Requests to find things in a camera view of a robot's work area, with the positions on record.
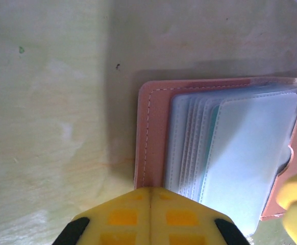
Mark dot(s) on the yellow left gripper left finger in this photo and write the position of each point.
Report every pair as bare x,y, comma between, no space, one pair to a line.
118,222

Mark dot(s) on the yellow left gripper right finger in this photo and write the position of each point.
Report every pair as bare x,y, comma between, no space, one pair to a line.
181,222

